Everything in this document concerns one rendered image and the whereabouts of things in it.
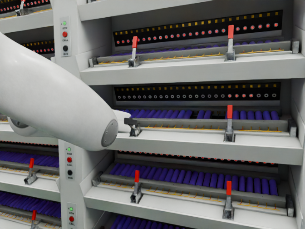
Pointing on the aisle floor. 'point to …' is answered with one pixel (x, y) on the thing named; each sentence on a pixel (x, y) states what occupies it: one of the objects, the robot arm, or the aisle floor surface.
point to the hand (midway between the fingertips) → (124, 122)
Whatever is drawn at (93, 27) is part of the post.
